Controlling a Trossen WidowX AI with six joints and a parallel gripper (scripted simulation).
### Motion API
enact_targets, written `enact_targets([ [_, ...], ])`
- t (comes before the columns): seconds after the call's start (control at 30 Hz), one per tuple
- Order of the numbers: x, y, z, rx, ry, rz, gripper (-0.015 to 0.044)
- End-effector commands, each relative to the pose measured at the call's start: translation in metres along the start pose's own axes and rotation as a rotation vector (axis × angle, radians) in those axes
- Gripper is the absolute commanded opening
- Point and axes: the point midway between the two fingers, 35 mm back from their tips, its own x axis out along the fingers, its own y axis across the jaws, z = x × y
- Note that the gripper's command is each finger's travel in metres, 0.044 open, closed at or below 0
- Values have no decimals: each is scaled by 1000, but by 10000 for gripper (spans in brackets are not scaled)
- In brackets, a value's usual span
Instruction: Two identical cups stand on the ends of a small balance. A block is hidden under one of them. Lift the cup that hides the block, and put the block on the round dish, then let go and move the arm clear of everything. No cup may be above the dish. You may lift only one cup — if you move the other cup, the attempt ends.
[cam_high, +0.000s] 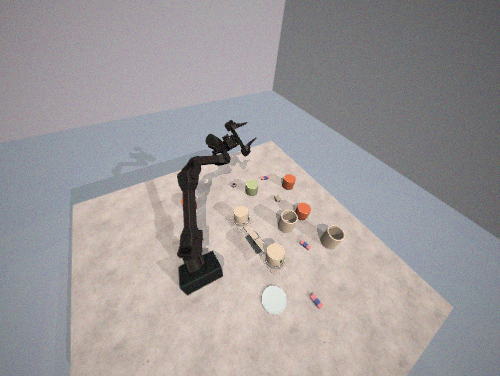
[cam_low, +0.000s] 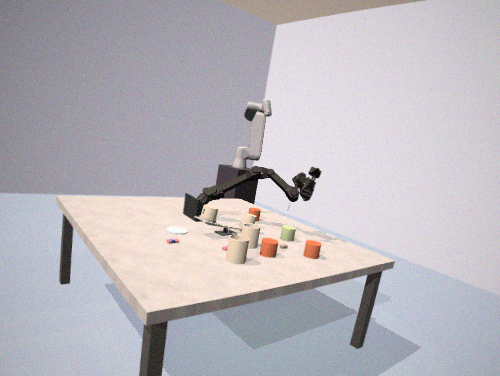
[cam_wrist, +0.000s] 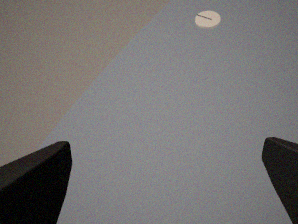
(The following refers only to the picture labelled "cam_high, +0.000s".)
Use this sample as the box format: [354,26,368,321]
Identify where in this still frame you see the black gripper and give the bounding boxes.
[224,120,256,156]

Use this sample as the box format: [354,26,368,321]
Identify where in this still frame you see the olive green cylinder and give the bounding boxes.
[246,180,258,196]

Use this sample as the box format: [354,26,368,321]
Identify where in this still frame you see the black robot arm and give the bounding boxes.
[177,134,236,277]

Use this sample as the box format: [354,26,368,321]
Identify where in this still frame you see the white round dish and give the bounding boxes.
[261,286,287,315]

